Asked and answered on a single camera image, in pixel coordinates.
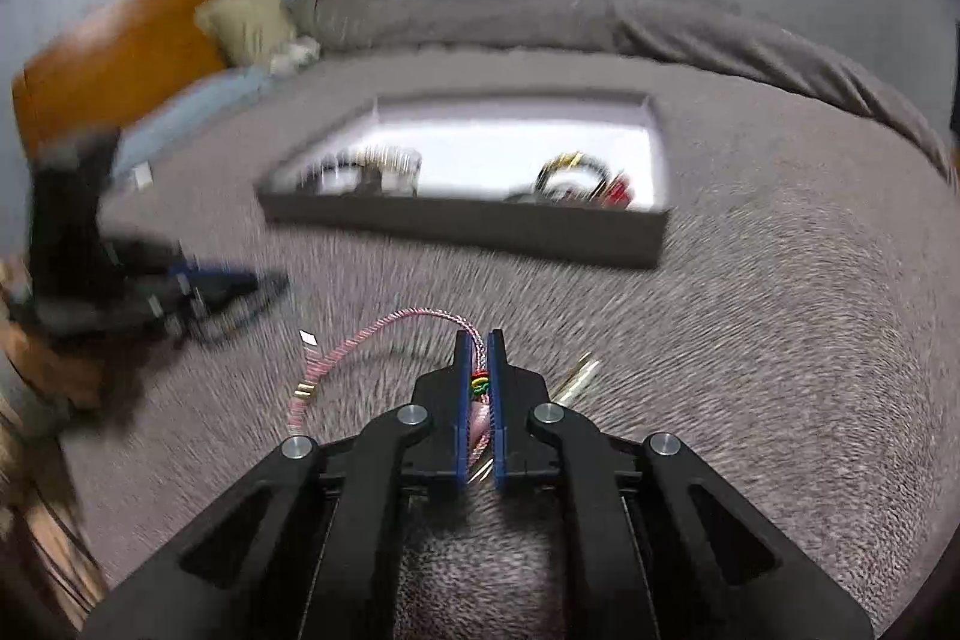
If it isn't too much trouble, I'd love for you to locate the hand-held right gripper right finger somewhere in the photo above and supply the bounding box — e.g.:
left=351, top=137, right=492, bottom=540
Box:
left=487, top=331, right=875, bottom=640

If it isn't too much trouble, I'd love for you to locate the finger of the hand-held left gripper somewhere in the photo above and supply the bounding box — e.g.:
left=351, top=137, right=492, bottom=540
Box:
left=169, top=261, right=260, bottom=305
left=142, top=289, right=220, bottom=342

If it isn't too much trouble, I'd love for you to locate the grey duvet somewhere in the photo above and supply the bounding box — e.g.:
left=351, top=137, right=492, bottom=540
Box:
left=281, top=0, right=957, bottom=184

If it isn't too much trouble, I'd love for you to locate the person's left hand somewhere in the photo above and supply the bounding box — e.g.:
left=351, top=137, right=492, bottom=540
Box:
left=0, top=257, right=143, bottom=420

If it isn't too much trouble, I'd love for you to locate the dark red bead bracelet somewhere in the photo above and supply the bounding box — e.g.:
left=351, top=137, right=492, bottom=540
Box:
left=510, top=152, right=612, bottom=206

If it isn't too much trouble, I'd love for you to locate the pearl bracelet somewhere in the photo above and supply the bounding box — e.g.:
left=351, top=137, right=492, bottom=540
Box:
left=371, top=147, right=422, bottom=196

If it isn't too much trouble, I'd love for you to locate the wooden headboard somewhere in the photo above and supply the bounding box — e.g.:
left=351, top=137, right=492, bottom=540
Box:
left=11, top=0, right=368, bottom=161

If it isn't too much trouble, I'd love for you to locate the pink braided cord bracelet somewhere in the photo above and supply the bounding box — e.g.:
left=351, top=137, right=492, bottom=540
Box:
left=289, top=306, right=601, bottom=485

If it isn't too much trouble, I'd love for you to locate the olive pillow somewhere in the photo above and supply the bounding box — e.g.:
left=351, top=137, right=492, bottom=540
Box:
left=195, top=0, right=346, bottom=67

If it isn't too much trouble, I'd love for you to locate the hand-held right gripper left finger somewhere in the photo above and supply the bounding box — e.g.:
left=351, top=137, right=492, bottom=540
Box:
left=79, top=331, right=492, bottom=640

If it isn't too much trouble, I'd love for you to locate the shallow grey cardboard box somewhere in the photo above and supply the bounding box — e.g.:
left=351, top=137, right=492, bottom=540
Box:
left=255, top=91, right=671, bottom=270

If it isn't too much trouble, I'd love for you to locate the red bead gold chain bracelet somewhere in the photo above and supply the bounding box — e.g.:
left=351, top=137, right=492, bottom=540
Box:
left=600, top=171, right=638, bottom=211

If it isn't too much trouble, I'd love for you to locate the striped pillow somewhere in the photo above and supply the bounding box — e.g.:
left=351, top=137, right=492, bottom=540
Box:
left=270, top=36, right=323, bottom=79

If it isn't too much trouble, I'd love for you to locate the blue pillow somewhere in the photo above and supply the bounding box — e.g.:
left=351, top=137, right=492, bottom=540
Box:
left=112, top=66, right=271, bottom=176

